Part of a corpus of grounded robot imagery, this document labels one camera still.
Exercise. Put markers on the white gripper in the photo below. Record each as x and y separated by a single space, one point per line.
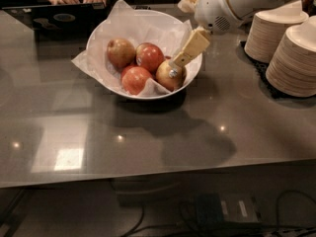
212 10

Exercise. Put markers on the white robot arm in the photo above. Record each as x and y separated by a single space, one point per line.
245 9

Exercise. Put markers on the yellow apple with sticker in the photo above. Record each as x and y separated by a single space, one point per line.
170 77

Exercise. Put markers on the white ceramic bowl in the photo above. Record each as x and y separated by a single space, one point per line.
194 73

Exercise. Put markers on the partly hidden red apple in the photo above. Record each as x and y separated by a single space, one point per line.
124 71

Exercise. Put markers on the yellow-red apple back left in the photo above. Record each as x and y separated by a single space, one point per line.
120 52

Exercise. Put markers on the red apple front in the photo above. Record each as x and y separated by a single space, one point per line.
135 79

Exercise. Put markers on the white paper liner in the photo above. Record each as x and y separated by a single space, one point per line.
141 27

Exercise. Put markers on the rear paper plate stack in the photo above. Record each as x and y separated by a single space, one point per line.
268 28

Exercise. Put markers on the paper plate stack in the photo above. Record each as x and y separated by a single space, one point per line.
292 69
268 28

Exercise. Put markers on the black mat under plates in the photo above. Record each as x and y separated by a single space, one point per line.
261 68

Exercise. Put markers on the front paper plate stack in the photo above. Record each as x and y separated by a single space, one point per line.
292 69

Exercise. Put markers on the black laptop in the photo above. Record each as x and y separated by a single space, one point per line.
70 18

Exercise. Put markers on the black power adapter box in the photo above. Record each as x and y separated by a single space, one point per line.
227 210

